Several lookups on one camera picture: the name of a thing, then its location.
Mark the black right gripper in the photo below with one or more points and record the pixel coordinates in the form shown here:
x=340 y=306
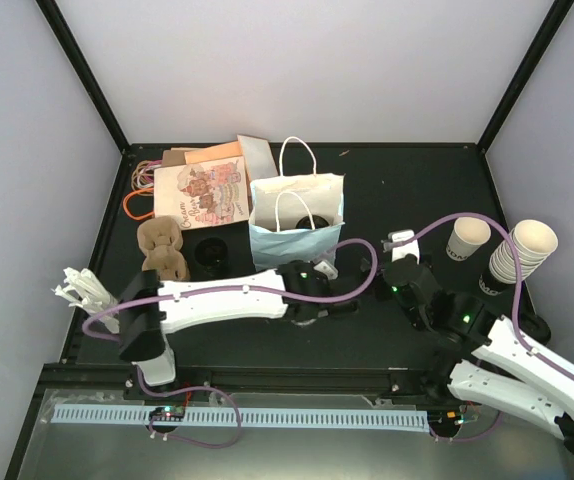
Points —
x=382 y=292

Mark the black lid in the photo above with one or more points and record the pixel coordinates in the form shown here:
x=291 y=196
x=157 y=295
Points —
x=312 y=223

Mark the light blue paper bag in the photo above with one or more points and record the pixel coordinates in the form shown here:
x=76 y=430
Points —
x=278 y=203

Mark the brown pulp cup carrier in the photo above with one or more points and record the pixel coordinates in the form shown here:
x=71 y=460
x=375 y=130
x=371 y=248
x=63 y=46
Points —
x=160 y=240

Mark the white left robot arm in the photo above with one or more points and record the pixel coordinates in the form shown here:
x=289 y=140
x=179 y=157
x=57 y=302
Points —
x=297 y=292

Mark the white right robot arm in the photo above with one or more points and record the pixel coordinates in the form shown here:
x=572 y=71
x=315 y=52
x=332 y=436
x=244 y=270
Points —
x=482 y=356

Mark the stack of white paper cups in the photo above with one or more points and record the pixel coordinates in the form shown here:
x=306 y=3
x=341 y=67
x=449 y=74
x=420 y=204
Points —
x=530 y=243

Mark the stack of black lids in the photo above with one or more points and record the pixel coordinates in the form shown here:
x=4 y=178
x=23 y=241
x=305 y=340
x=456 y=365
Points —
x=535 y=327

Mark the illustrated greeting card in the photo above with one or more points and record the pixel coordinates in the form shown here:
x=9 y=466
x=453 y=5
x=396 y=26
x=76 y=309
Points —
x=201 y=195

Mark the brown cardboard sleeve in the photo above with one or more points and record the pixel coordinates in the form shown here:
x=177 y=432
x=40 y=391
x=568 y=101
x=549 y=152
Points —
x=174 y=157

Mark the rubber bands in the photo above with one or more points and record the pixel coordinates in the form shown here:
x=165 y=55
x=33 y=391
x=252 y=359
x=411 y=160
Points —
x=142 y=185

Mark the white plastic cutlery pile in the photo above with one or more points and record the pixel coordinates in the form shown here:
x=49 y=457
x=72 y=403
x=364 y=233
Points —
x=83 y=290

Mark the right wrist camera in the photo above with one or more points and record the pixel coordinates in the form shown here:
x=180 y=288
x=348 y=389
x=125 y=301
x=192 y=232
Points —
x=400 y=244

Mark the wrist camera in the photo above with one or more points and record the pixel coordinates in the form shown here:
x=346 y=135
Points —
x=325 y=267
x=400 y=244

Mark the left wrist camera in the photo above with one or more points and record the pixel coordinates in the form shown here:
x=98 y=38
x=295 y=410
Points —
x=325 y=267

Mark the light blue cable duct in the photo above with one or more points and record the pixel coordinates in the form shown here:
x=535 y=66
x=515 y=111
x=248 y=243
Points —
x=283 y=418

